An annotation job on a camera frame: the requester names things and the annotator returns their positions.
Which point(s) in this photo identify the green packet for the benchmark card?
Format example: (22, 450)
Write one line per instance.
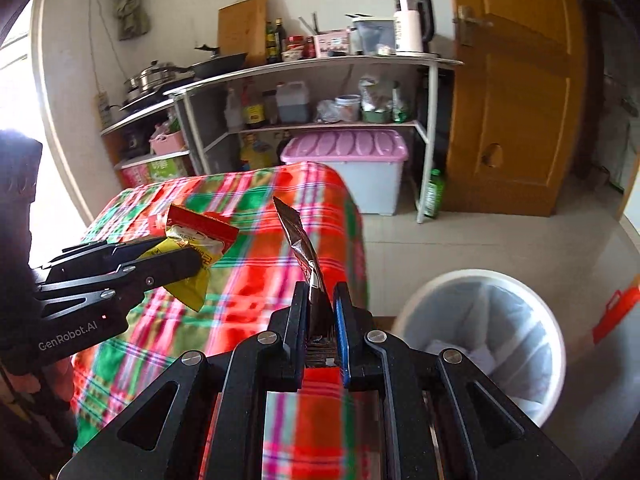
(399, 105)

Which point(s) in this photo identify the white kitchen shelf rack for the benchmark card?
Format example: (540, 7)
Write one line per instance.
(325, 60)

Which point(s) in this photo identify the green glass bottle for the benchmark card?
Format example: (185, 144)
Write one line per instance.
(434, 195)

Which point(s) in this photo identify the white round tub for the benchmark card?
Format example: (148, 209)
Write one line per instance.
(348, 107)

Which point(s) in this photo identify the black induction cooker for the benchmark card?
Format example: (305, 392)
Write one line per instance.
(145, 102)

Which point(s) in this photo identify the white electric kettle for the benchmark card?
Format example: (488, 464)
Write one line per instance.
(410, 27)

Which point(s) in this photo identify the dark cooking pot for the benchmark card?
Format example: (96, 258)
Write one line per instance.
(135, 141)

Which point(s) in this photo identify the dark chopsticks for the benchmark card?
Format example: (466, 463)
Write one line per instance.
(310, 24)

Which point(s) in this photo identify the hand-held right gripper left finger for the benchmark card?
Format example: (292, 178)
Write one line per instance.
(295, 342)

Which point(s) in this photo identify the steel steamer pot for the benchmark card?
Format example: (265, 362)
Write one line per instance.
(150, 77)

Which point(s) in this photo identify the yellow red snack wrapper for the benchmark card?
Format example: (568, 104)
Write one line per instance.
(205, 232)

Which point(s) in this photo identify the hanging grey cloth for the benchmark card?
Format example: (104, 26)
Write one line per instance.
(127, 0)

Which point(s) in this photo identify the yellow label soy sauce bottle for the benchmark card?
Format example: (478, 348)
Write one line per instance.
(253, 110)

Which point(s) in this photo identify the green cardboard box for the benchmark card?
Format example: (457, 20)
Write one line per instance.
(160, 170)

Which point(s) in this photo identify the red plastic object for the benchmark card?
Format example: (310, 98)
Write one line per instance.
(620, 310)

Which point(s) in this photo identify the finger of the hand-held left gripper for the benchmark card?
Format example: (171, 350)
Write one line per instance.
(170, 267)
(115, 255)

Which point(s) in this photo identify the white trash bin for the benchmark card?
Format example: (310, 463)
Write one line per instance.
(520, 320)

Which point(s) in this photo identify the green bowl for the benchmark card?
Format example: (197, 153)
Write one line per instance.
(376, 116)

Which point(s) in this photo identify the pink utensil holder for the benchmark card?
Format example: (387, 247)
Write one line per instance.
(331, 44)

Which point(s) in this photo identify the crumpled clear plastic bag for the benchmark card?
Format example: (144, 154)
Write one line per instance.
(326, 112)

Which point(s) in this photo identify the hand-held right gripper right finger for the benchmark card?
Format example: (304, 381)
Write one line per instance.
(341, 342)

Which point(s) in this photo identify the wooden door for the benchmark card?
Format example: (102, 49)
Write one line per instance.
(515, 110)

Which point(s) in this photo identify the red lid jar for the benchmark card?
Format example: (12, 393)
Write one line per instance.
(295, 44)
(309, 47)

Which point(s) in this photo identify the white power strip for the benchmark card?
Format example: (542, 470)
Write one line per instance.
(102, 110)

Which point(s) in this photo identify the wooden cutting board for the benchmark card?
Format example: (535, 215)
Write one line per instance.
(242, 30)

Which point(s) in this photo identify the pink plastic basket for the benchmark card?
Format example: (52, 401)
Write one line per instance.
(167, 144)

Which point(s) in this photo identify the white food bag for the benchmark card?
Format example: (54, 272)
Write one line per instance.
(376, 94)

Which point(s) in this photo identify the black frying pan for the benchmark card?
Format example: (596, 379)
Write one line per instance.
(220, 62)

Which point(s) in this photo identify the dark liquid plastic jug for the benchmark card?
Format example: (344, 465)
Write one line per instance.
(293, 105)

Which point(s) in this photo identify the clear plastic bottle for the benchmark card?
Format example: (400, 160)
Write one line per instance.
(233, 112)

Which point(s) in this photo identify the yellow cooking oil bottle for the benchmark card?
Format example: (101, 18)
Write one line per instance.
(256, 152)

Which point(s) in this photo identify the pink lid storage box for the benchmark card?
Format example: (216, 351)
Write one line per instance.
(345, 145)

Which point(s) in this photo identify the dark brown foil wrapper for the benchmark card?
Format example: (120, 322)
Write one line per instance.
(300, 245)

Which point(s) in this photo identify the plaid tablecloth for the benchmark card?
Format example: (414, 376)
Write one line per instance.
(250, 270)

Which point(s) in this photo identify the person's left hand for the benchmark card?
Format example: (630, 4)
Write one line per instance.
(47, 382)

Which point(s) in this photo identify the clear lidded plastic container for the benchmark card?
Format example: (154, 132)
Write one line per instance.
(374, 37)

